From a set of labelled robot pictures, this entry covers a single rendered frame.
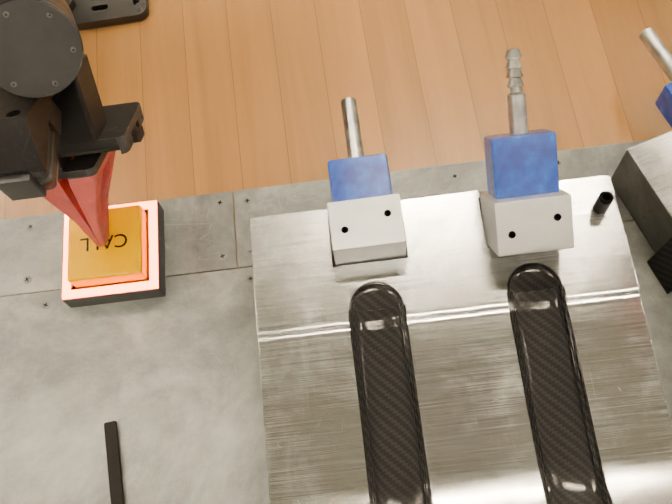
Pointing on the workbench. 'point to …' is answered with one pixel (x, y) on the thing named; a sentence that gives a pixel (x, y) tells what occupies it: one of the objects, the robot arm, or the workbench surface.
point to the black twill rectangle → (663, 265)
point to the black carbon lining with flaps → (547, 328)
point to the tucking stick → (114, 463)
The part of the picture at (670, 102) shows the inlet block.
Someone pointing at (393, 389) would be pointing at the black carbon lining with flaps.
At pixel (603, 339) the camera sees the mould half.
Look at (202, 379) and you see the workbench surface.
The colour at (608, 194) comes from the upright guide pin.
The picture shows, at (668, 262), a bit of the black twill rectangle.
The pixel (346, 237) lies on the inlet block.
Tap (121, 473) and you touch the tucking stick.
